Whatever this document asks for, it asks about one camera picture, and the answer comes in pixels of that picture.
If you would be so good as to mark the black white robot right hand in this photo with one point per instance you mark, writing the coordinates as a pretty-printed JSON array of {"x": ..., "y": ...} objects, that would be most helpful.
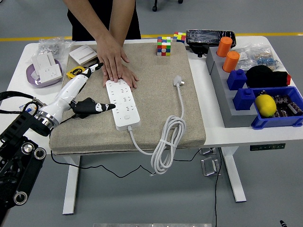
[{"x": 283, "y": 224}]

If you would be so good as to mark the person's left hand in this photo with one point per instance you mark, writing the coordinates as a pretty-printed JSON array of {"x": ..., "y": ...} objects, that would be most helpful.
[{"x": 129, "y": 78}]

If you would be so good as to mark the person's right hand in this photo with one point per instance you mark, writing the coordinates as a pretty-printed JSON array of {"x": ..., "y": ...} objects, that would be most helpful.
[{"x": 111, "y": 59}]

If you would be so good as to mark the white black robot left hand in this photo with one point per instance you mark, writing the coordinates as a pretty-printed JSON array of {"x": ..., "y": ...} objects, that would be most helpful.
[{"x": 71, "y": 87}]

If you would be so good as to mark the black plug adapter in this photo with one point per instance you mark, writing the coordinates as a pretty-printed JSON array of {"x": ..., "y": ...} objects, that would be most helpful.
[{"x": 81, "y": 115}]

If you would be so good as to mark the white power strip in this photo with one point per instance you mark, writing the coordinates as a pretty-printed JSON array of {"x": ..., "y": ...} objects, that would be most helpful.
[{"x": 123, "y": 111}]

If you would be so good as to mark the person's right forearm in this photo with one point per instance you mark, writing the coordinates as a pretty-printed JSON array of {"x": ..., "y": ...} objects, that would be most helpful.
[{"x": 87, "y": 16}]

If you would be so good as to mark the person's left forearm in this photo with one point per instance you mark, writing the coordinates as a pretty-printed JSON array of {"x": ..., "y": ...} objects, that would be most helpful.
[{"x": 122, "y": 19}]

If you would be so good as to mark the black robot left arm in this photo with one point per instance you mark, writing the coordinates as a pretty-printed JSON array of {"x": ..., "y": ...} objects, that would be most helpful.
[{"x": 14, "y": 151}]

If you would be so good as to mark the white socket panel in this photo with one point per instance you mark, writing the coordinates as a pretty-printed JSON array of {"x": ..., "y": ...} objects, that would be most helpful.
[{"x": 50, "y": 73}]

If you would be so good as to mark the grey-brown mat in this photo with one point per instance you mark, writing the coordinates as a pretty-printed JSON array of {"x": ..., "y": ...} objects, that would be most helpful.
[{"x": 154, "y": 106}]

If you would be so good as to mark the purple dish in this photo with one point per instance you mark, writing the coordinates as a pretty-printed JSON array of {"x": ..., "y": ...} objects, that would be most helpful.
[{"x": 32, "y": 80}]

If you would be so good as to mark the person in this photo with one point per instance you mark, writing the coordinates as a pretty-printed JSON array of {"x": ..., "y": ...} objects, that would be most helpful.
[{"x": 80, "y": 30}]

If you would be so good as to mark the clear bag of screws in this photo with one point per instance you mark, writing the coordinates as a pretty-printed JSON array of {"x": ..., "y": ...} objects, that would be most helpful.
[{"x": 52, "y": 46}]

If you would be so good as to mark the large rubik's cube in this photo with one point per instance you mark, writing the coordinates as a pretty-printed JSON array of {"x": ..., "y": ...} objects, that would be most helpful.
[{"x": 163, "y": 46}]

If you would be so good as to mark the small rubik's cube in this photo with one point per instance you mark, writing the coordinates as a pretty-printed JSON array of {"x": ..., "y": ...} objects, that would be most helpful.
[{"x": 179, "y": 37}]

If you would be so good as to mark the black office chair base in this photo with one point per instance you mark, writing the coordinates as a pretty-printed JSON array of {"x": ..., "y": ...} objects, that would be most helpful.
[{"x": 154, "y": 9}]

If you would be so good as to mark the black table control panel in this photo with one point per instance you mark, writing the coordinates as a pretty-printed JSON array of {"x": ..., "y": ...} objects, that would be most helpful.
[{"x": 267, "y": 147}]

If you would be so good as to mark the white table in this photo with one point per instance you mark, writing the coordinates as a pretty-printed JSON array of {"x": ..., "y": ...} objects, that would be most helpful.
[{"x": 208, "y": 94}]

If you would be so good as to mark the black wrapped box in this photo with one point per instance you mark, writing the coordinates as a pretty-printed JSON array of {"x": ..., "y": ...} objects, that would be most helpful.
[{"x": 203, "y": 37}]

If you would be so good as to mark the large metal clamp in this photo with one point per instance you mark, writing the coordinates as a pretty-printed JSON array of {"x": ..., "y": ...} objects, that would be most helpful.
[{"x": 209, "y": 165}]

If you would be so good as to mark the orange cylinder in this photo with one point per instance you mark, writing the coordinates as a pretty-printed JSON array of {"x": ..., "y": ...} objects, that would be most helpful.
[
  {"x": 230, "y": 61},
  {"x": 224, "y": 47}
]

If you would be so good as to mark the blue plastic bin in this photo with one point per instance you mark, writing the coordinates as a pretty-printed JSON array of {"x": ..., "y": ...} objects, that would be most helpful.
[{"x": 277, "y": 123}]

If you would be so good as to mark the small metal clamp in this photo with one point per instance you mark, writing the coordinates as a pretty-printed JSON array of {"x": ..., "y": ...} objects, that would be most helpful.
[{"x": 207, "y": 151}]

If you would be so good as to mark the blue block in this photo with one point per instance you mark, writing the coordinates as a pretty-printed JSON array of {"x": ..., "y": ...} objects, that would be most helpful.
[
  {"x": 243, "y": 100},
  {"x": 236, "y": 80}
]

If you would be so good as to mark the grey stepped block holder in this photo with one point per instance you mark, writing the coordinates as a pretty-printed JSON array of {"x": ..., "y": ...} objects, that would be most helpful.
[{"x": 239, "y": 119}]

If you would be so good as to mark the clear bag of small parts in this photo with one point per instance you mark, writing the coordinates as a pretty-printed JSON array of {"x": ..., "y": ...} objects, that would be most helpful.
[{"x": 245, "y": 59}]

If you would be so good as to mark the dark capacitors pile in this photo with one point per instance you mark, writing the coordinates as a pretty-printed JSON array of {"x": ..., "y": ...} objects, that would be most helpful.
[{"x": 287, "y": 105}]

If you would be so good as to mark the yellow lemon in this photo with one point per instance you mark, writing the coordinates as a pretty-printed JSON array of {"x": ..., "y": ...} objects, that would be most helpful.
[{"x": 265, "y": 105}]

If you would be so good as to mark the black pouch with red tip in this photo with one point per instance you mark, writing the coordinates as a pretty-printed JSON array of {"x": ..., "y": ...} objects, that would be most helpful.
[{"x": 265, "y": 76}]

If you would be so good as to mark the clear bag of blue resistors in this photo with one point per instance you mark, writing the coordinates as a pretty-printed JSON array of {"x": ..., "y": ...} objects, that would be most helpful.
[{"x": 266, "y": 60}]

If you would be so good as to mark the white double wall switch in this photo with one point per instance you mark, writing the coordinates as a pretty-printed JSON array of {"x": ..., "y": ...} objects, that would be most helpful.
[{"x": 81, "y": 53}]

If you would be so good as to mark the white switch panel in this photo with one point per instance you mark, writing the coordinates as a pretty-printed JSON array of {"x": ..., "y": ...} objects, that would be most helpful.
[{"x": 42, "y": 60}]

